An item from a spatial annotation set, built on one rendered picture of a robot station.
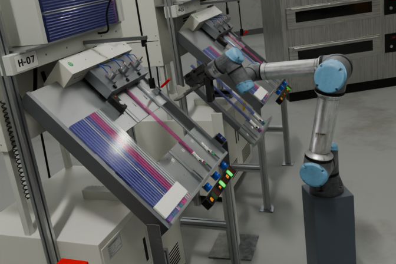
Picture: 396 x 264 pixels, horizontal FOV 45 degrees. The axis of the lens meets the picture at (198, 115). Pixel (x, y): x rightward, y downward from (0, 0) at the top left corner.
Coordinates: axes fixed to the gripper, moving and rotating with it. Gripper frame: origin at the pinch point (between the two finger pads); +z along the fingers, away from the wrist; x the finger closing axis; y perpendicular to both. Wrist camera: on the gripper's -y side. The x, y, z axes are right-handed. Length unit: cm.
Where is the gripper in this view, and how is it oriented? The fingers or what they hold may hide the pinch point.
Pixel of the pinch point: (180, 97)
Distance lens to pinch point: 219.3
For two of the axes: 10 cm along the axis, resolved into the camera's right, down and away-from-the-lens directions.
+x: -3.5, 3.2, -8.8
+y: -5.6, -8.3, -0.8
